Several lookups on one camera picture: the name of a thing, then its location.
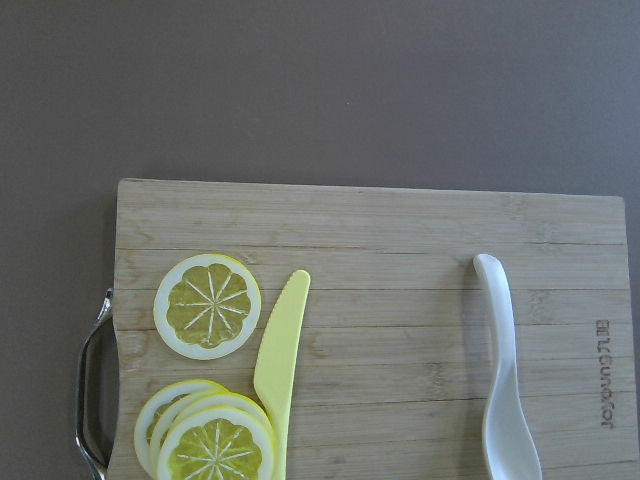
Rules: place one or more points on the white ceramic spoon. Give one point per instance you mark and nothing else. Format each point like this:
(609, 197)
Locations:
(508, 445)

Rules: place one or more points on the single lemon slice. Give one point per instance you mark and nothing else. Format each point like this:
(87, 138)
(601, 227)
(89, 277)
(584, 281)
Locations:
(207, 306)

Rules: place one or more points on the yellow plastic knife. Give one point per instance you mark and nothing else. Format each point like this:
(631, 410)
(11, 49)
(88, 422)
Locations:
(276, 361)

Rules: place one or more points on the bamboo cutting board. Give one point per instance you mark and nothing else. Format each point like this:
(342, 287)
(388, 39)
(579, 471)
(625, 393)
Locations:
(393, 366)

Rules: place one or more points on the stacked lemon slices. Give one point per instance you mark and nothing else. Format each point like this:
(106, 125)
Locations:
(198, 429)

